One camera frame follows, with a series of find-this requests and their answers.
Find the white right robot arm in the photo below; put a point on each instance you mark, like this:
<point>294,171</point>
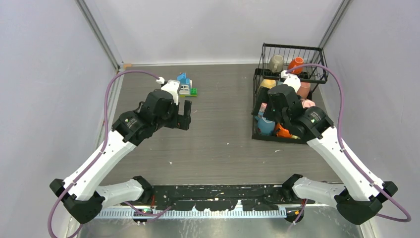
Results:
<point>360,195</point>

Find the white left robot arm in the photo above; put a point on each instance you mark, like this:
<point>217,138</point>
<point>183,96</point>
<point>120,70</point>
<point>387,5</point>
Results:
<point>81,193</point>

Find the aluminium slotted rail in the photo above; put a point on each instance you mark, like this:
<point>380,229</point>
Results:
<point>238,212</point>

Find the salmon pink mug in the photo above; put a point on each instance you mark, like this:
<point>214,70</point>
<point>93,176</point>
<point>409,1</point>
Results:
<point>304,90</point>

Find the pink faceted mug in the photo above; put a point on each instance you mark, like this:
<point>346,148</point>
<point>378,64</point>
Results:
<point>308,103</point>

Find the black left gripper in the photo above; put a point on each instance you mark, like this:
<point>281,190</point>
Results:
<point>186,118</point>

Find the blue floral mug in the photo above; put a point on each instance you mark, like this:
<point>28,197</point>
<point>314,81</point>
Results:
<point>264,126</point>

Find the pink patterned mug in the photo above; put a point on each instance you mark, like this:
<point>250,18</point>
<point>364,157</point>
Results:
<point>262,108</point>

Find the orange mug black handle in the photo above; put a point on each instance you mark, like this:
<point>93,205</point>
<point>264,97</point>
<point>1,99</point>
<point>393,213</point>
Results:
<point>282,132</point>

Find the black wire dish rack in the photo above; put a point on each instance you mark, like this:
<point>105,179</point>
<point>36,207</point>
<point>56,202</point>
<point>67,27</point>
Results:
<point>314,121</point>

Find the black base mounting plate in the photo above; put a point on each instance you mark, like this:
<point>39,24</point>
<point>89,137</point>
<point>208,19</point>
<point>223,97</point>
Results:
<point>252,197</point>

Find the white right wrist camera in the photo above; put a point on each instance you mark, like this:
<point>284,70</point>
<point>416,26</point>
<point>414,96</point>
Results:
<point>290,80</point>

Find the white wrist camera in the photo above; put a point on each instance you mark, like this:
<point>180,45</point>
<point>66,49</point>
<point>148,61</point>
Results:
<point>290,80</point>
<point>170,86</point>

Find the yellow mug in rack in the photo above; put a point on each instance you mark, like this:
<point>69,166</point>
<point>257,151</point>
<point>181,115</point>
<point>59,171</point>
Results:
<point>268,83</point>

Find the toy brick house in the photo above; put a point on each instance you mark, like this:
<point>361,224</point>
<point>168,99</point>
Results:
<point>186,89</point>

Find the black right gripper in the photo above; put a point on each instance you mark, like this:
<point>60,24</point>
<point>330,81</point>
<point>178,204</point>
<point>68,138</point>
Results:
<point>262,96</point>

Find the orange mug upper shelf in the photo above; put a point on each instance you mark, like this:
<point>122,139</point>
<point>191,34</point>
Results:
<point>295,63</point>

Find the beige mug upper shelf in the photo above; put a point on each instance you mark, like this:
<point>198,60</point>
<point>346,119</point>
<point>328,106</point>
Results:
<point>276,63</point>

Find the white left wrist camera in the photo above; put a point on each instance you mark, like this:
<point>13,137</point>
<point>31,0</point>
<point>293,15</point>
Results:
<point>170,86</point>

